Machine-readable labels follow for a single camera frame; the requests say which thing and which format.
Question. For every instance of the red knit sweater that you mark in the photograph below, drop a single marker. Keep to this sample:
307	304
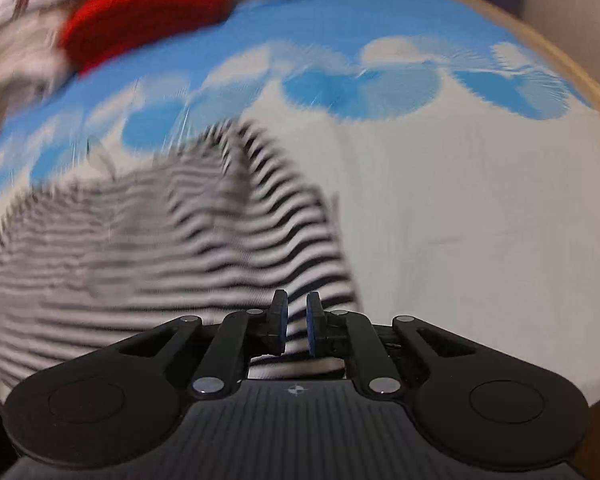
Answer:
145	10

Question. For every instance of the wooden bed frame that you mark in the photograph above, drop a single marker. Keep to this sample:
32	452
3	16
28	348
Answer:
555	55

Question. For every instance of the black and white striped shirt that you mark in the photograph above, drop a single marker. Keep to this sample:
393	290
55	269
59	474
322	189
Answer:
155	240

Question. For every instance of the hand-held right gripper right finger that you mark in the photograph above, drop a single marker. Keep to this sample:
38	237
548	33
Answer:
311	325

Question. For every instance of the blue and white patterned blanket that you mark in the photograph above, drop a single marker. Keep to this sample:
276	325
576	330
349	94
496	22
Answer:
455	235

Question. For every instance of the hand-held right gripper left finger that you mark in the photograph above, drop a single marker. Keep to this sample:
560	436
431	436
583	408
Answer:
282	322

